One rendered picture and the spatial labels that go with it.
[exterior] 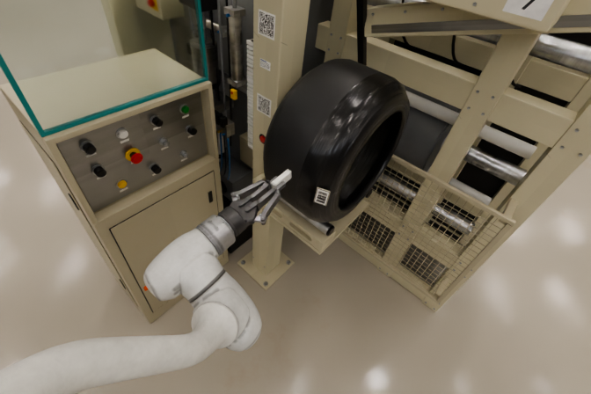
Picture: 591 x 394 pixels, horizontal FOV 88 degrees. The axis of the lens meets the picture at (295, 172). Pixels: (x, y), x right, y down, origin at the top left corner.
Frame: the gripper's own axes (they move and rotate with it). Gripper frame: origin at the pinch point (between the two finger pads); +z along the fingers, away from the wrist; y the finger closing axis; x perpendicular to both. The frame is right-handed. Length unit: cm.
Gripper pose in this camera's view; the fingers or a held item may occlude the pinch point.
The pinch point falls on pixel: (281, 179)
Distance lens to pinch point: 87.1
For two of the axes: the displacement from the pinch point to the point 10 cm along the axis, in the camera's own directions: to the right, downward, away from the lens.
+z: 6.7, -5.6, 4.9
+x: 0.0, 6.6, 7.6
